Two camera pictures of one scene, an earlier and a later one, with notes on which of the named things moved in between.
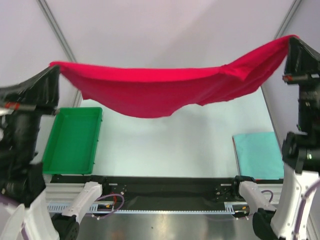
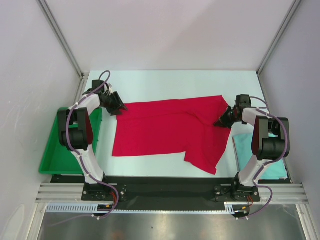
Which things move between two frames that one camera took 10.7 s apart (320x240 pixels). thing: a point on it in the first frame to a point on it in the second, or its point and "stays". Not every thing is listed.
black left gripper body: (23, 125) to (107, 99)
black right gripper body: (302, 77) to (227, 116)
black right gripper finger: (301, 58) to (226, 122)
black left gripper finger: (45, 89) to (118, 102)
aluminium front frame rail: (62, 193) stays
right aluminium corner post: (289, 15) stays
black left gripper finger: (25, 93) to (112, 111)
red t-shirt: (144, 92) to (185, 126)
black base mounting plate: (165, 193) stays
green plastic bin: (73, 143) stays
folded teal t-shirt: (259, 155) stays
